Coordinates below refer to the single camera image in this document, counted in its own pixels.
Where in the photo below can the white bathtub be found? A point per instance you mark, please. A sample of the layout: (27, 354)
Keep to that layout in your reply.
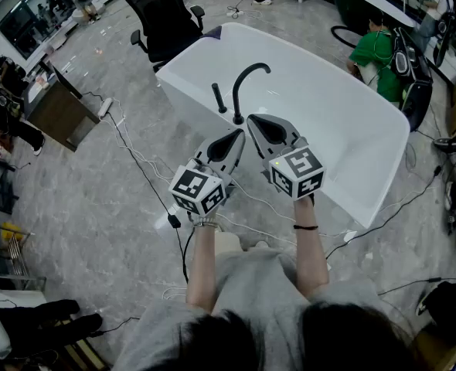
(309, 103)

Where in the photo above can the dark green bathtub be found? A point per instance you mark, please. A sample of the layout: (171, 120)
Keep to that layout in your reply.
(359, 2)

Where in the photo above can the black office chair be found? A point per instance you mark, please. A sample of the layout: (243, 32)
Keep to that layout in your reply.
(162, 21)

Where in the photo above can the black gooseneck faucet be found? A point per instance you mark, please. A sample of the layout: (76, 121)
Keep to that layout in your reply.
(237, 87)

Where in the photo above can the person's beige trousers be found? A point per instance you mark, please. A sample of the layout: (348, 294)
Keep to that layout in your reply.
(230, 244)

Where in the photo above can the person's right forearm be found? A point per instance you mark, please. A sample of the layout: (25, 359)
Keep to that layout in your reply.
(309, 257)

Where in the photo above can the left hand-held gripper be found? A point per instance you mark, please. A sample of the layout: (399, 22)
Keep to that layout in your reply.
(197, 186)

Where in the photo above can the yellow container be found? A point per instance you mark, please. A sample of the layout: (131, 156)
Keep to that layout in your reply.
(11, 231)

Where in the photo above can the black power adapter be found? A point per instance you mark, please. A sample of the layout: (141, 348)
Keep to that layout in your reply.
(174, 221)

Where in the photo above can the person's white shoe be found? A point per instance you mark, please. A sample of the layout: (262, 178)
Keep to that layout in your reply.
(262, 244)

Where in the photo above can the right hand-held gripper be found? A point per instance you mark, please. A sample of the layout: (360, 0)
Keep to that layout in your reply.
(299, 172)

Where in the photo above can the black bag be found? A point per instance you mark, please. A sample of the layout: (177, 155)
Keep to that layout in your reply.
(50, 323)

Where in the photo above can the person's grey t-shirt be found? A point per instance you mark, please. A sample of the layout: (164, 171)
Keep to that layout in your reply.
(259, 292)

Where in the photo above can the dark purple cloth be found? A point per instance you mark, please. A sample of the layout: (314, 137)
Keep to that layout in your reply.
(213, 33)

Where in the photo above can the long white power strip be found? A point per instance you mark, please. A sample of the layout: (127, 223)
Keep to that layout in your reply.
(105, 107)

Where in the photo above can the square white power strip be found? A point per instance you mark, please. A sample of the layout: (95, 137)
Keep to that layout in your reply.
(350, 236)

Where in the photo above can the black backpack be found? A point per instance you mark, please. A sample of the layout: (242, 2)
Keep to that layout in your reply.
(415, 79)

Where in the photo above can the brown wooden desk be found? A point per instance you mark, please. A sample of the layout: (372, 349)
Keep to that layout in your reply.
(58, 110)

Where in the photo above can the small white power strip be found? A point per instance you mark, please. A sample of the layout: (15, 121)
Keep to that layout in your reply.
(235, 13)

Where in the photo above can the person's left forearm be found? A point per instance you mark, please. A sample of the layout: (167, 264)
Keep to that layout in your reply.
(203, 265)

